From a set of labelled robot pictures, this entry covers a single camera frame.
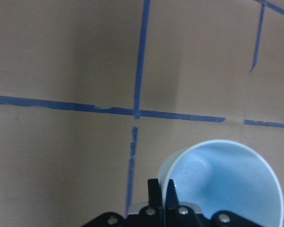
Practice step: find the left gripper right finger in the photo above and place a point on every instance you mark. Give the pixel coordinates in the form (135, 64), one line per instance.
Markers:
(171, 200)

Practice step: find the pale blue plastic cup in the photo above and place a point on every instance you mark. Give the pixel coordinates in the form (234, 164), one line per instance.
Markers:
(218, 175)

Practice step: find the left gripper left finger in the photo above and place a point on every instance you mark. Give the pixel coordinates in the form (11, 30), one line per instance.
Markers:
(154, 193)

